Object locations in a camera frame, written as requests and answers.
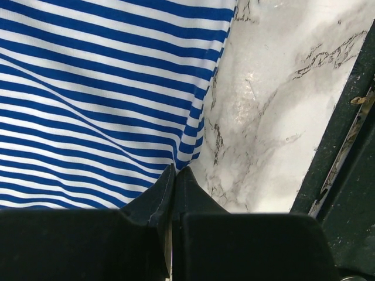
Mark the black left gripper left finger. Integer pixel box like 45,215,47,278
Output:
1,166,175,280

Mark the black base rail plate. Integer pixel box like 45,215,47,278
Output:
291,29,374,280

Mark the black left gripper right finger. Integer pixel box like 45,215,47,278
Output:
172,167,339,280

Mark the blue white striped garment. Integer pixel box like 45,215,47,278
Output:
1,1,237,209

